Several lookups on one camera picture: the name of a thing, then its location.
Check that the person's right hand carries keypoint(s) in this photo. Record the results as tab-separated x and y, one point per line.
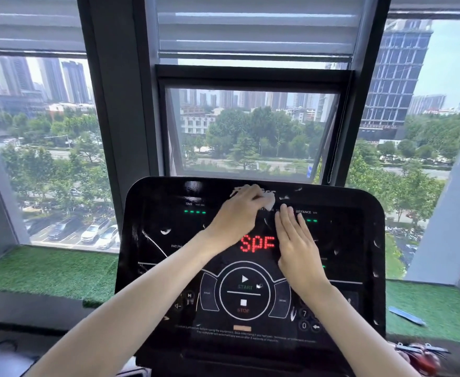
300	263

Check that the person's left hand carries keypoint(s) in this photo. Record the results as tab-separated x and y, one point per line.
232	219

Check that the person's left fingers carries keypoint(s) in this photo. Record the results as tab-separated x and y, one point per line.
255	198

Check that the person's right little finger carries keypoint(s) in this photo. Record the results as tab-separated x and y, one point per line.
313	243

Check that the person's right middle finger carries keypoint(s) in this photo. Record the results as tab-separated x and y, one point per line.
290	227

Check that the person's left forearm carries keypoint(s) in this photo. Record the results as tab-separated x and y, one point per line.
143	294

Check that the person's right forearm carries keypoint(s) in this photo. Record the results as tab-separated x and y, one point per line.
347	329

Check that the black treadmill console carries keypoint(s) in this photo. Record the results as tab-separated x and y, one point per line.
167	270

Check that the grey flat strip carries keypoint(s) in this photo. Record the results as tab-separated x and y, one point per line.
406	316

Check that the dark open window sash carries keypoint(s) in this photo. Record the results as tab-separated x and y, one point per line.
253	76

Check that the green artificial grass mat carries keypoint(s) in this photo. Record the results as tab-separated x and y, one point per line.
438	306
49	270

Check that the white window blind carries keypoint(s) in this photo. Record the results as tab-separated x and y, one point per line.
30	23
259	25
436	5

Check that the dark window frame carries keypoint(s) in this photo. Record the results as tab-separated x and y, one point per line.
112	94

